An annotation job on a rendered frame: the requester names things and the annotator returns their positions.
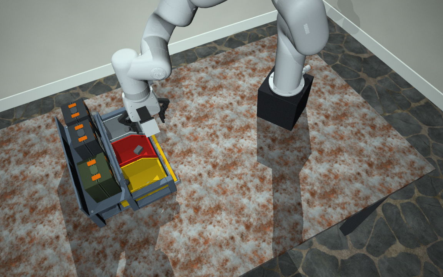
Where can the grey metal bin rack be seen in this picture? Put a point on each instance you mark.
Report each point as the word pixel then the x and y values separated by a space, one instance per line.
pixel 99 212

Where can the red open bin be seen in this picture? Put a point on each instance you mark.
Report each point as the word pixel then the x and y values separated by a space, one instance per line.
pixel 124 149

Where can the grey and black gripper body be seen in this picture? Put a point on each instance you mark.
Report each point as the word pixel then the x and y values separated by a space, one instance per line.
pixel 150 101

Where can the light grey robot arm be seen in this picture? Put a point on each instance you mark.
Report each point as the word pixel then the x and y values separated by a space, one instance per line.
pixel 302 30

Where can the olive green case with orange latches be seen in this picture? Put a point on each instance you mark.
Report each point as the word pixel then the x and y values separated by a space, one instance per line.
pixel 98 177

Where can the yellow open bin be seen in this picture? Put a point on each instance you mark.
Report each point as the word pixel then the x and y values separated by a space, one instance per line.
pixel 142 171

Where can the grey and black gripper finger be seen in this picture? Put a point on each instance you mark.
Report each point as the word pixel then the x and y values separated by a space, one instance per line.
pixel 165 102
pixel 122 119

